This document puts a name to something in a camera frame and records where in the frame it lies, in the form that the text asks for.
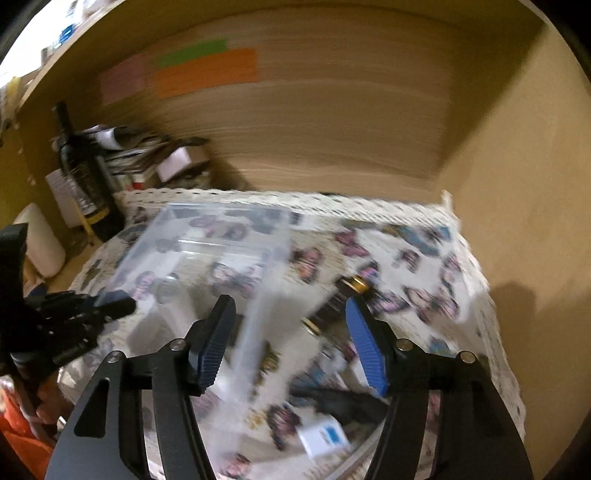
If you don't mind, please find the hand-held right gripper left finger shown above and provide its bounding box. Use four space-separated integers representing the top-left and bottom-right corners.
44 294 238 480

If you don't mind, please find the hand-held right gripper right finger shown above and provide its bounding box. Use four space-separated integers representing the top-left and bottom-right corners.
345 295 536 480

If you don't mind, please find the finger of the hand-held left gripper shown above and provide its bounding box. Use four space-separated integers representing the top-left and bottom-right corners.
28 291 137 367

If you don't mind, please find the small black bottle gold cap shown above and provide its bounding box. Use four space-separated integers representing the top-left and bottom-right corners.
299 274 372 337

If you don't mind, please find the clear plastic box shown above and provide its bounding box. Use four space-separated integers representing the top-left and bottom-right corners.
98 202 296 418

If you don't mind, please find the black object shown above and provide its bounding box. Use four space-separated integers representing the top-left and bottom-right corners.
290 387 391 426

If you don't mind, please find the white cylinder roll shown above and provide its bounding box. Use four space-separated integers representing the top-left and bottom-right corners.
13 203 66 279

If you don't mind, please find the small white box blue label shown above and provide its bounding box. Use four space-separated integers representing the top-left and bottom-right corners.
297 414 352 460

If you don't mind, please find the butterfly printed tablecloth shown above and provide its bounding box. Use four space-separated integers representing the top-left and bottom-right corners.
58 188 529 480

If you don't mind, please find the white labelled container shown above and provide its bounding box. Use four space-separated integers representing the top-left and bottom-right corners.
45 167 86 228

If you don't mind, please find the tall dark glass bottle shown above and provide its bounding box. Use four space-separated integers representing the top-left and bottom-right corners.
50 102 124 243

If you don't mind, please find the orange cloth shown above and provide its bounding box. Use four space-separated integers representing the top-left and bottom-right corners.
0 376 55 480

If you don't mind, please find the stack of papers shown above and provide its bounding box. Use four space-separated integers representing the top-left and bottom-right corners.
81 124 213 191

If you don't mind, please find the white cardboard box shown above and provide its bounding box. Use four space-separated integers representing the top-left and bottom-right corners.
156 147 206 183

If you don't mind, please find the pink sticky note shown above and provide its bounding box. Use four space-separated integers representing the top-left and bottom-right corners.
98 54 151 108

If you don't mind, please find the orange sticky note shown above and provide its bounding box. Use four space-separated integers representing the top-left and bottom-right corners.
147 47 258 100

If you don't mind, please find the green sticky note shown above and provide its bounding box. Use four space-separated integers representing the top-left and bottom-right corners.
158 39 229 68

